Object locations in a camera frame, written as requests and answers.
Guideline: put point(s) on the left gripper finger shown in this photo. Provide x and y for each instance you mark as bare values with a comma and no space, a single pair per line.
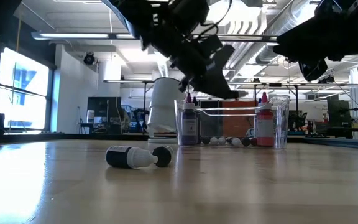
216,87

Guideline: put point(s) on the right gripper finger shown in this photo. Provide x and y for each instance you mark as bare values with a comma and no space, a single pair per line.
294,45

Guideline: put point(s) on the large purple food coloring bottle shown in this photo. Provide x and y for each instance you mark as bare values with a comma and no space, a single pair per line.
189,127

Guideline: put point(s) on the large red food coloring bottle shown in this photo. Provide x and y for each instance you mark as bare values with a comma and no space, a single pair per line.
264,130

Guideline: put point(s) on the orange board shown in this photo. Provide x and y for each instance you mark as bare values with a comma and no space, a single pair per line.
238,124

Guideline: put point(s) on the tall white cup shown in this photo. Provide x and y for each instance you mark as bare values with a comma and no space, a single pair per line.
163,109

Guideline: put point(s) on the clear plastic bin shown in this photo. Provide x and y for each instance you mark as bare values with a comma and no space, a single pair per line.
280,124

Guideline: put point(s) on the black monitor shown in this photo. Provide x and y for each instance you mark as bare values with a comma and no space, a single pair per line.
337,112

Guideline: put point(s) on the black cabinet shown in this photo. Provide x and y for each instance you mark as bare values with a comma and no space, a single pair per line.
104,107

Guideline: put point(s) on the long ceiling light strip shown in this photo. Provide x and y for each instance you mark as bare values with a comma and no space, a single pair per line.
73,35

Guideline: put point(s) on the large window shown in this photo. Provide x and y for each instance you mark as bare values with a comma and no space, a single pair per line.
33,93

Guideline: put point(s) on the silver ventilation duct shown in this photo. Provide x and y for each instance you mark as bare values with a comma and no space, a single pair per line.
287,18

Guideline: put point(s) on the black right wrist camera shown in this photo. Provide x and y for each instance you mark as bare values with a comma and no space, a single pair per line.
328,7

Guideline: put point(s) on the black ceiling camera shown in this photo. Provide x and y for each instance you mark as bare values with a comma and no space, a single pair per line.
326,79
89,58

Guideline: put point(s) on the black background gantry frame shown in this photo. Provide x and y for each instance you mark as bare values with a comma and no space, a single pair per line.
126,81

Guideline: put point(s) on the black aluminium table frame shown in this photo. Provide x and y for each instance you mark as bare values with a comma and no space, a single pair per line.
42,137

